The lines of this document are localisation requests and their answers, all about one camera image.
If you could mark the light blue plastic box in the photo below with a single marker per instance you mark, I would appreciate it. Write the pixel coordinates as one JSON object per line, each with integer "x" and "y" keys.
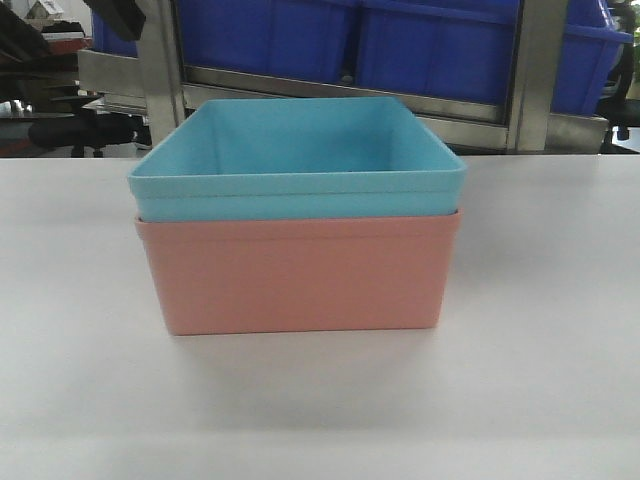
{"x": 267, "y": 159}

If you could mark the pink plastic box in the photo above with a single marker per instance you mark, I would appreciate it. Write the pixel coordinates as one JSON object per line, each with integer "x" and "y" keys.
{"x": 258, "y": 276}

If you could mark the blue storage bin centre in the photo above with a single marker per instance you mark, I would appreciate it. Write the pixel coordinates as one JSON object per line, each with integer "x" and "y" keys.
{"x": 303, "y": 40}

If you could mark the blue storage bin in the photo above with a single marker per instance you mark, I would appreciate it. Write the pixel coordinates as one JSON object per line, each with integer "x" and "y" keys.
{"x": 303, "y": 40}
{"x": 462, "y": 50}

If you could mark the blue storage bin right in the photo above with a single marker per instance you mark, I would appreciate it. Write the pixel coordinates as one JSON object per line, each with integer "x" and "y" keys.
{"x": 462, "y": 50}

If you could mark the steel shelf rack frame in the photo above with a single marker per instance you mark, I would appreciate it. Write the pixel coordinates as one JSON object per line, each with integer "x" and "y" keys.
{"x": 158, "y": 85}

